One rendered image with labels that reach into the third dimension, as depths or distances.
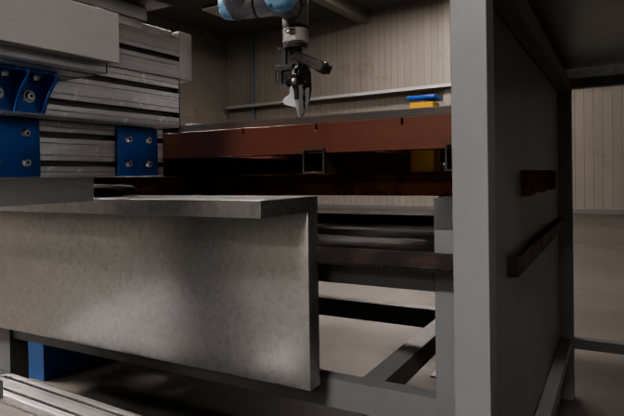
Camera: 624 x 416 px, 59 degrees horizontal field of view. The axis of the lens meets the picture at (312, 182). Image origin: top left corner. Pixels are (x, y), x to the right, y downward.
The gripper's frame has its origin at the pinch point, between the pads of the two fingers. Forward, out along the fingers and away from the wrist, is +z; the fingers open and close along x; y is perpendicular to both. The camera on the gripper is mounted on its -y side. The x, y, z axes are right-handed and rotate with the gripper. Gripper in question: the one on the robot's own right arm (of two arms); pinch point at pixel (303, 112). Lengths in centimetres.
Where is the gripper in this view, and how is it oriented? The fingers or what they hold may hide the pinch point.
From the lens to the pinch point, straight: 159.7
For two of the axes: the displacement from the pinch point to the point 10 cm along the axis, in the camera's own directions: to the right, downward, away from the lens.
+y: -8.7, 0.1, 4.9
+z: 0.1, 10.0, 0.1
